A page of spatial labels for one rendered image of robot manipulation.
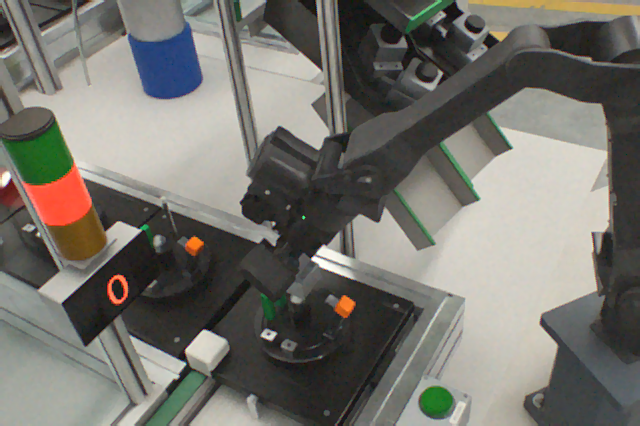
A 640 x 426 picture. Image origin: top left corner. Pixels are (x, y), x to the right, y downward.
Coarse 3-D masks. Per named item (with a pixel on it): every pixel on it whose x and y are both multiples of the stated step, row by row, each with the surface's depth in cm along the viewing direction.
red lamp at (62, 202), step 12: (72, 168) 63; (60, 180) 62; (72, 180) 63; (36, 192) 62; (48, 192) 62; (60, 192) 62; (72, 192) 63; (84, 192) 65; (36, 204) 63; (48, 204) 63; (60, 204) 63; (72, 204) 64; (84, 204) 65; (48, 216) 64; (60, 216) 64; (72, 216) 64
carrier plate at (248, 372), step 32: (352, 288) 101; (224, 320) 98; (352, 320) 96; (384, 320) 95; (256, 352) 93; (352, 352) 92; (384, 352) 92; (224, 384) 92; (256, 384) 89; (288, 384) 89; (320, 384) 88; (352, 384) 88; (288, 416) 87; (320, 416) 85
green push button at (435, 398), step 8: (424, 392) 86; (432, 392) 86; (440, 392) 86; (448, 392) 86; (424, 400) 85; (432, 400) 85; (440, 400) 85; (448, 400) 85; (424, 408) 85; (432, 408) 84; (440, 408) 84; (448, 408) 84
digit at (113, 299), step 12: (120, 264) 72; (108, 276) 71; (120, 276) 72; (132, 276) 74; (96, 288) 70; (108, 288) 71; (120, 288) 73; (132, 288) 75; (108, 300) 72; (120, 300) 73; (108, 312) 72
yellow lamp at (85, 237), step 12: (84, 216) 66; (96, 216) 68; (48, 228) 66; (60, 228) 65; (72, 228) 65; (84, 228) 66; (96, 228) 68; (60, 240) 66; (72, 240) 66; (84, 240) 67; (96, 240) 68; (60, 252) 68; (72, 252) 67; (84, 252) 67; (96, 252) 68
